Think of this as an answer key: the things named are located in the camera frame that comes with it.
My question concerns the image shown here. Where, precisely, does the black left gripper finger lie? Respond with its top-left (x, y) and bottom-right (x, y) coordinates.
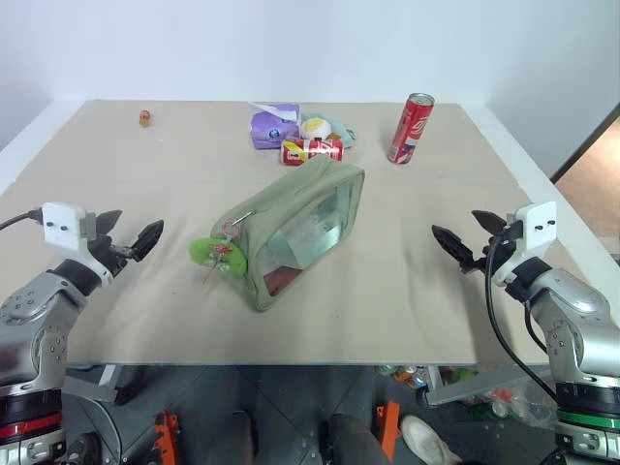
top-left (129, 218), bottom-right (166, 263)
top-left (95, 208), bottom-right (124, 239)

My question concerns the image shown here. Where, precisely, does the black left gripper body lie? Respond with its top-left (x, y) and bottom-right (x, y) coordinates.
top-left (88, 234), bottom-right (137, 281)

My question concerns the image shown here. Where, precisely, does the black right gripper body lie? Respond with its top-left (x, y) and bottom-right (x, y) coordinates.
top-left (463, 219), bottom-right (525, 278)

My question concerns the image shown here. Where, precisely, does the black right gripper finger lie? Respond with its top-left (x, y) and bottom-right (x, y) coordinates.
top-left (430, 223), bottom-right (475, 271)
top-left (471, 209), bottom-right (506, 237)

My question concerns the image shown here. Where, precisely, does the green transparent pouch bag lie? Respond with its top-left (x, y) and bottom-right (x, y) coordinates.
top-left (212, 155), bottom-right (366, 314)

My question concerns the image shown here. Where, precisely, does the green plush zipper charm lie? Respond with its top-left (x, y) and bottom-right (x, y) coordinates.
top-left (187, 219), bottom-right (250, 286)

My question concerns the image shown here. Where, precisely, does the tall red soda can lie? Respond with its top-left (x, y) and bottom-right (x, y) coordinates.
top-left (386, 92), bottom-right (437, 168)

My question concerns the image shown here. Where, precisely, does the pile of colourful items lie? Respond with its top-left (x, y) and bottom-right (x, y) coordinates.
top-left (374, 363), bottom-right (559, 430)

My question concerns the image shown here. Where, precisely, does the purple tissue pack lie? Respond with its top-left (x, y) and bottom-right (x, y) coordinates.
top-left (248, 101), bottom-right (303, 151)

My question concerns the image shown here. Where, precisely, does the short red soda can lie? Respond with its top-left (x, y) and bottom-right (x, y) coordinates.
top-left (279, 137), bottom-right (346, 168)

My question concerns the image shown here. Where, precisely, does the egg and teal plush toy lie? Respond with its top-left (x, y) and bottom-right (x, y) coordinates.
top-left (299, 112), bottom-right (358, 149)

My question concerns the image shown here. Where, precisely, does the orange black clamp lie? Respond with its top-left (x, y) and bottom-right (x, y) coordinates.
top-left (152, 409), bottom-right (182, 465)
top-left (374, 401), bottom-right (404, 462)

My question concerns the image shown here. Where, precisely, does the black round wheel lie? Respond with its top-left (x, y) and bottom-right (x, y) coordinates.
top-left (64, 432), bottom-right (104, 465)

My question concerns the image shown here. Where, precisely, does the white shoe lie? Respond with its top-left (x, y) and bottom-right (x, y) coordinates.
top-left (400, 414), bottom-right (462, 465)

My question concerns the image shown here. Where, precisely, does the dark rounded shape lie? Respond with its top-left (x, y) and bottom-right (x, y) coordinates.
top-left (321, 412), bottom-right (389, 465)

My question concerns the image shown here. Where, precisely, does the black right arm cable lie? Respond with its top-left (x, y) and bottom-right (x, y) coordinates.
top-left (484, 231), bottom-right (559, 404)

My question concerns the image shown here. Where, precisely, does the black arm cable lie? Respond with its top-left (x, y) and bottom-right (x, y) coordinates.
top-left (484, 231), bottom-right (559, 404)
top-left (0, 208), bottom-right (46, 232)

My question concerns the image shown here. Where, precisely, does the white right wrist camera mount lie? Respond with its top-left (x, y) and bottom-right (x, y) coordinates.
top-left (492, 200), bottom-right (559, 290)

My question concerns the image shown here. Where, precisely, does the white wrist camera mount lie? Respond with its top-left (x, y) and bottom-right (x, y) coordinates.
top-left (41, 201), bottom-right (115, 293)
top-left (492, 200), bottom-right (559, 290)

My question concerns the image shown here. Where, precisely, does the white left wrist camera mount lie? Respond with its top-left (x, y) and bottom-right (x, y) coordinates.
top-left (41, 201), bottom-right (115, 293)

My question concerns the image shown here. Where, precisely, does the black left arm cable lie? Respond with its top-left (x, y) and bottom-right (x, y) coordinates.
top-left (0, 208), bottom-right (46, 232)

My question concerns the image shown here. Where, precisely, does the grey table leg bracket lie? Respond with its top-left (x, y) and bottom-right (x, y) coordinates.
top-left (61, 364), bottom-right (123, 407)

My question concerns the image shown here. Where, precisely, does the grey table frame bar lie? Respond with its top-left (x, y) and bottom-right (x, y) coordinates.
top-left (418, 364), bottom-right (554, 409)

